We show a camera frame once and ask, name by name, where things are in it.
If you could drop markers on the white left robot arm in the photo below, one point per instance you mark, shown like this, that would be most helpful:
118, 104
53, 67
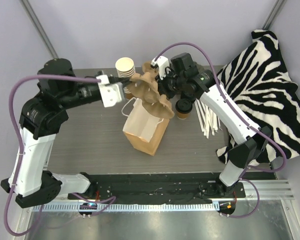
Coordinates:
40, 121

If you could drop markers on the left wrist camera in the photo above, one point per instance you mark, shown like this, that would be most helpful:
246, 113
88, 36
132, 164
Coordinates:
109, 99

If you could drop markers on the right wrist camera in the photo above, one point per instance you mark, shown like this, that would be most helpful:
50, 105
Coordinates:
160, 63

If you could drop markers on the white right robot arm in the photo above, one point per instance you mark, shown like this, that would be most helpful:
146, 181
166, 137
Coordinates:
181, 74

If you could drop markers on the stack of white paper cups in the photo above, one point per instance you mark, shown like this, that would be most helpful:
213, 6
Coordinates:
125, 67

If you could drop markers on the zebra print blanket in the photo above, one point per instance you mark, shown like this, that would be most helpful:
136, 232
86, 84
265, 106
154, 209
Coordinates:
259, 83

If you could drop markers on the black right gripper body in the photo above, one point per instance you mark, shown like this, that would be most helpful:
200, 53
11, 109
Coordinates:
161, 83

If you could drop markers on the black plastic cup lid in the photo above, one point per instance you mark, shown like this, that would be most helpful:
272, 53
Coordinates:
184, 105

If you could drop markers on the white wrapped straws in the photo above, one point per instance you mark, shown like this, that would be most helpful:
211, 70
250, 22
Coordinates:
209, 123

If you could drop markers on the brown paper bag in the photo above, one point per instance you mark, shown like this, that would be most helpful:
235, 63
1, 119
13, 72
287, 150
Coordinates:
143, 130

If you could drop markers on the white cable duct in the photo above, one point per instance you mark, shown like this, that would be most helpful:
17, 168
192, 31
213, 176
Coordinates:
77, 206

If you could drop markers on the stack of pulp cup carriers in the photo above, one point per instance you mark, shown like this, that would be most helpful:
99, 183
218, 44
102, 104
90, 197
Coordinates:
147, 68

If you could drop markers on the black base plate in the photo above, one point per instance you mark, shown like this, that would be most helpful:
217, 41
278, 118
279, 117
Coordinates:
156, 177

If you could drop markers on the brown pulp cup carrier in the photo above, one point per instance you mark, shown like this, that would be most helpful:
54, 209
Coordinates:
145, 87

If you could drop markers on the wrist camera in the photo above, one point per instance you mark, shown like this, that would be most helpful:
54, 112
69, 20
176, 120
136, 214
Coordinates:
109, 99
160, 63

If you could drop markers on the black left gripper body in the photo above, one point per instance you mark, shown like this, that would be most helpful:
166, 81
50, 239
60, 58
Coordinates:
118, 80

